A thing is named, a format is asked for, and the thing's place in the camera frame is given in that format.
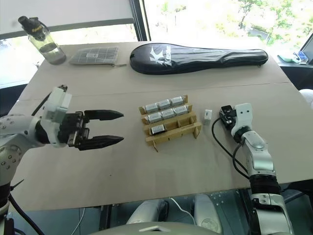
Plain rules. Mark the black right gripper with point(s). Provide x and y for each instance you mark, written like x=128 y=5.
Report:
x=226 y=117

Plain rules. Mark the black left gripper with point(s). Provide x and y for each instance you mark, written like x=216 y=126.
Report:
x=73 y=127

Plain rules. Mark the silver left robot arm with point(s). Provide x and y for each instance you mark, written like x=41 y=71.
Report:
x=14 y=149

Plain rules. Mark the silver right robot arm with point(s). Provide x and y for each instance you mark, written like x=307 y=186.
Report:
x=261 y=159

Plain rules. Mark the light green tray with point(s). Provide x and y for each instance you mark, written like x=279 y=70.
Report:
x=286 y=58

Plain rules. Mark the wooden slotted rack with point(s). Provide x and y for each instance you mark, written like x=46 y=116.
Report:
x=181 y=128

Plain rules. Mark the black racket cover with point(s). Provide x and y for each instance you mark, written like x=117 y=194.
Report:
x=195 y=60

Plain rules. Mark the grey mesh zipper pouch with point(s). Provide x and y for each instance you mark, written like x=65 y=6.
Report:
x=94 y=55

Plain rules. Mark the grey rounded robot leg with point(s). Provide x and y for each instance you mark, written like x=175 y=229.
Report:
x=207 y=213
x=146 y=211

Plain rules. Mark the small blue box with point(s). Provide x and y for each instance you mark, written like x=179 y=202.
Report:
x=302 y=57

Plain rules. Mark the clear water bottle black lid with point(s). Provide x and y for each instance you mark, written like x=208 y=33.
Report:
x=46 y=46

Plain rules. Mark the laptop screen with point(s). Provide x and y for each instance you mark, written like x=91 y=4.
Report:
x=307 y=50

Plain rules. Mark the silver robot torso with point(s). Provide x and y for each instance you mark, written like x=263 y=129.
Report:
x=146 y=228

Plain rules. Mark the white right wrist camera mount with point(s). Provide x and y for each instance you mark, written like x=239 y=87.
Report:
x=242 y=115

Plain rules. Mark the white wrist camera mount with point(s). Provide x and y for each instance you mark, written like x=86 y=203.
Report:
x=242 y=115
x=57 y=104

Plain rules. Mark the silver wrapped camera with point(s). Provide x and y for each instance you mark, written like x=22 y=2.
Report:
x=177 y=100
x=151 y=107
x=164 y=104
x=154 y=117
x=158 y=129
x=168 y=113
x=181 y=110

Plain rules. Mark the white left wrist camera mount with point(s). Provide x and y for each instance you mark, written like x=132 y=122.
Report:
x=57 y=104

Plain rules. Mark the dark window frame post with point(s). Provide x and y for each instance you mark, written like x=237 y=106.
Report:
x=140 y=19

